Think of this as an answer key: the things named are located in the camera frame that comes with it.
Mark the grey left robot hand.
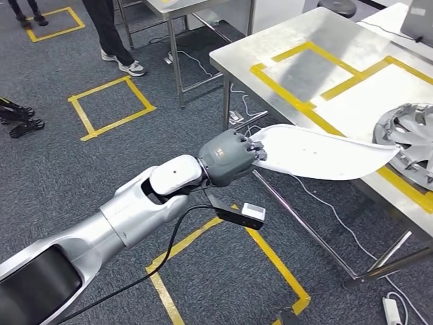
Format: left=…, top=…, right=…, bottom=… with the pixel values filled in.
left=198, top=129, right=268, bottom=188

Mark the white curved plastic part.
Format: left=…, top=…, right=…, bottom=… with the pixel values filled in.
left=249, top=124, right=401, bottom=181

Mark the steel workbench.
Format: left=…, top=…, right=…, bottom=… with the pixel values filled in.
left=209, top=5, right=433, bottom=290

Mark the person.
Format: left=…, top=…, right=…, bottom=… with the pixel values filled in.
left=7, top=0, right=50, bottom=28
left=81, top=0, right=148, bottom=78

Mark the black round stool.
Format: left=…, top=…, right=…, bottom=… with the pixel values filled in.
left=317, top=0, right=358, bottom=20

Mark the silver wheel hubcap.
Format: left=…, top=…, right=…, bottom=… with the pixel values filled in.
left=372, top=103, right=433, bottom=192

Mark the white desk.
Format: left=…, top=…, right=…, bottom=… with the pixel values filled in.
left=358, top=2, right=433, bottom=51

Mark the white power adapter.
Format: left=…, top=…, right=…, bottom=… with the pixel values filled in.
left=382, top=297, right=404, bottom=325

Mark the grey laptop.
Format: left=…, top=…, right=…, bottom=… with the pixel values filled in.
left=400, top=0, right=433, bottom=43

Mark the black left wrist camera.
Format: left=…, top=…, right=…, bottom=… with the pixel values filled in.
left=206, top=190, right=266, bottom=232

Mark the white floor cable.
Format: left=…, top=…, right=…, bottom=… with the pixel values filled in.
left=289, top=173, right=433, bottom=325

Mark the steel frame table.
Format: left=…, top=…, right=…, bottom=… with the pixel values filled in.
left=115, top=0, right=258, bottom=110

